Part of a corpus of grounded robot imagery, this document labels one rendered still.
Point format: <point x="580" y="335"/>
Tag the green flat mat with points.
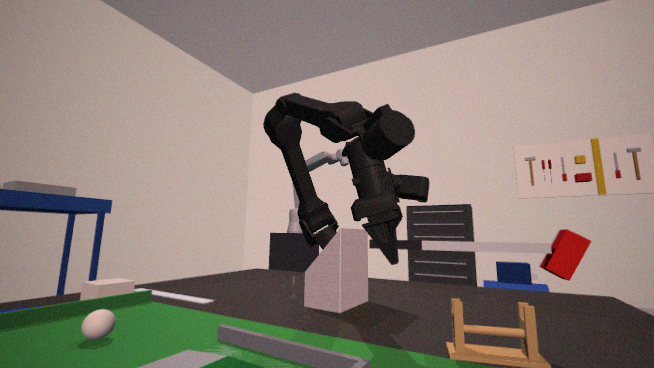
<point x="146" y="332"/>

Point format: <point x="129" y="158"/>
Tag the beige egg-shaped ball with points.
<point x="98" y="324"/>

